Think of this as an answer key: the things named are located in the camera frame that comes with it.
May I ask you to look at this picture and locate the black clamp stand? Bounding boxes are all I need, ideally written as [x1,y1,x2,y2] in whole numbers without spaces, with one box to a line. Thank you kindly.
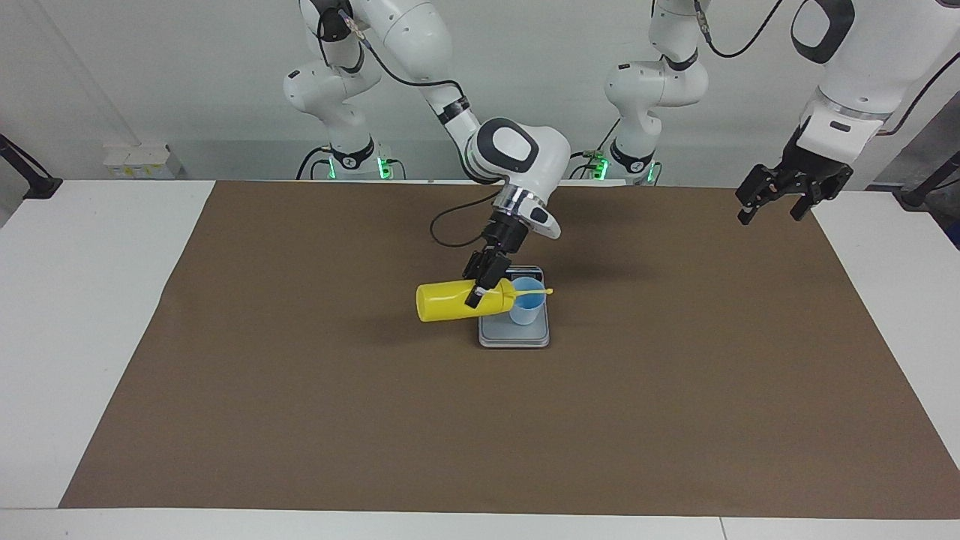
[0,133,63,200]
[892,150,960,209]

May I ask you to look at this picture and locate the white power strip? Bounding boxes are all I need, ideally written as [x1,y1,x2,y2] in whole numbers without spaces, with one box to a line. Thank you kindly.
[103,146,181,179]

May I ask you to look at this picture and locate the brown paper table mat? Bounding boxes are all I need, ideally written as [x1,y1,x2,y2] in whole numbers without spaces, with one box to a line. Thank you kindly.
[58,180,960,520]

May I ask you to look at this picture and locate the black base cable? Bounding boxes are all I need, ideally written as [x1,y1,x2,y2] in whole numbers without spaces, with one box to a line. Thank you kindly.
[298,146,407,181]
[550,116,623,181]

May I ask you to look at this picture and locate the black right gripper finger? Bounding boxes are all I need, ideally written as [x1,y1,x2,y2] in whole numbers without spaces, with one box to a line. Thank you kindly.
[463,251,497,284]
[465,259,512,310]

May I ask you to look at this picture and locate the light blue plastic cup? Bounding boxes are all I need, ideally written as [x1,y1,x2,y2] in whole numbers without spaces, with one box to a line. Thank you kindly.
[510,277,547,326]

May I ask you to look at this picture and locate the black left base cable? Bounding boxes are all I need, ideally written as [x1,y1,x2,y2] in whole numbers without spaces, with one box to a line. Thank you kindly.
[550,116,623,181]

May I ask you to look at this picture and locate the black right base cable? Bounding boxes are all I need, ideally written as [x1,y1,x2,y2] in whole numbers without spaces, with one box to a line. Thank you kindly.
[298,146,407,181]

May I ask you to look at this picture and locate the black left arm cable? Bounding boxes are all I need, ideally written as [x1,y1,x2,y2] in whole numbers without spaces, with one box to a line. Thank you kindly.
[694,0,960,137]

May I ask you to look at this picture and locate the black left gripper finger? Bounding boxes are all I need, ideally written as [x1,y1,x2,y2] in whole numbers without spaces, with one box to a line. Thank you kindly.
[789,174,854,222]
[735,165,787,226]

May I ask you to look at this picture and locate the silver digital kitchen scale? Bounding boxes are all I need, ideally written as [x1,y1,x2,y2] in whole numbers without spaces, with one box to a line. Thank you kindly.
[478,265,551,349]

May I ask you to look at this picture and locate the yellow squeeze bottle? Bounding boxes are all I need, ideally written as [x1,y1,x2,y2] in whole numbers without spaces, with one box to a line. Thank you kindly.
[416,277,554,323]

